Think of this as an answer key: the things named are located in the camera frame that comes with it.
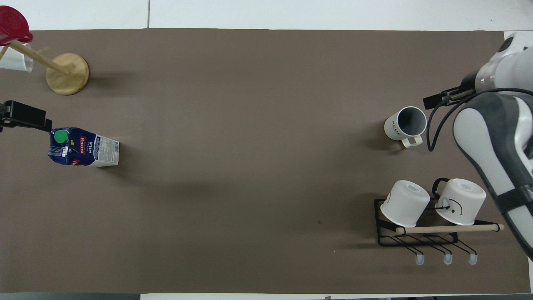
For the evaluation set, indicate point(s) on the plain white mug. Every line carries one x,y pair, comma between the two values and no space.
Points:
404,204

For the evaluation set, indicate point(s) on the blue milk carton green cap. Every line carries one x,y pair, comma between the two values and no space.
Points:
95,151

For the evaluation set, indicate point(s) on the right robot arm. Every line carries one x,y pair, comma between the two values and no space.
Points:
483,137

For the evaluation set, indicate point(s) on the wooden mug tree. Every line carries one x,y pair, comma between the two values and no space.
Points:
68,77

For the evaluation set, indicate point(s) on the red cup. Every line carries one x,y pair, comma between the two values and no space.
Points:
12,25

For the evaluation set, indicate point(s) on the white plastic cup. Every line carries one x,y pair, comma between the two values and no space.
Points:
14,60

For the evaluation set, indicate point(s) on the white mug grey inside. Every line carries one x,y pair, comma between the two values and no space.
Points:
393,127

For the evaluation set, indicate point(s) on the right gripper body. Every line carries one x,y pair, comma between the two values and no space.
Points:
470,83

